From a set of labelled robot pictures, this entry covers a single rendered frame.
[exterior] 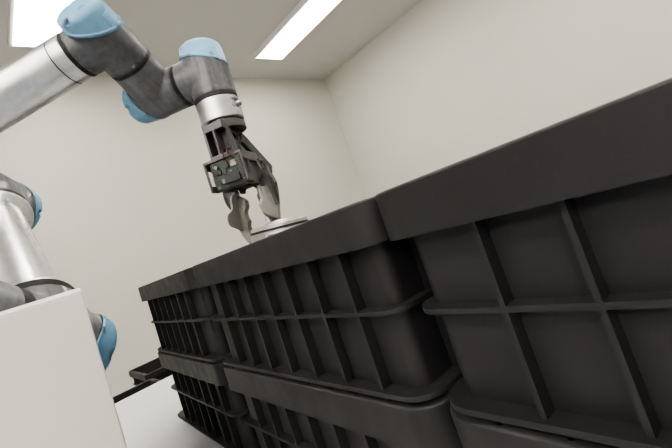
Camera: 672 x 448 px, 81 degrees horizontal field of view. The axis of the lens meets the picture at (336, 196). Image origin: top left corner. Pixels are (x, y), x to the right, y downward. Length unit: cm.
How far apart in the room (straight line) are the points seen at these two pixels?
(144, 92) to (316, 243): 57
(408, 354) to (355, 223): 8
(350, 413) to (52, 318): 23
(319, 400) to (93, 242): 330
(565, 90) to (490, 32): 85
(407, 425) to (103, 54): 65
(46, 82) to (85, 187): 290
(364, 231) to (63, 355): 25
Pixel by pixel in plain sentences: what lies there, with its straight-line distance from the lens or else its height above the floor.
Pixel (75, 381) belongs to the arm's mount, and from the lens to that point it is 38.
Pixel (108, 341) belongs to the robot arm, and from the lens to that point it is 63.
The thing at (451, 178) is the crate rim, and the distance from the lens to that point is 16.
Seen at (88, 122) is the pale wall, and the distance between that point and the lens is 384.
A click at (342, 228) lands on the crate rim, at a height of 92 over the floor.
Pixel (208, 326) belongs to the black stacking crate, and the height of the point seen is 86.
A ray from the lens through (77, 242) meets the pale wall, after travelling 354.
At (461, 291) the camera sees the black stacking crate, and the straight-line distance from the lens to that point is 19.
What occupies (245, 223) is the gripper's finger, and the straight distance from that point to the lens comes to 72.
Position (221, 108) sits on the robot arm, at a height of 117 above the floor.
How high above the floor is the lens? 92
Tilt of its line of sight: 4 degrees up
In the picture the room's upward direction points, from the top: 19 degrees counter-clockwise
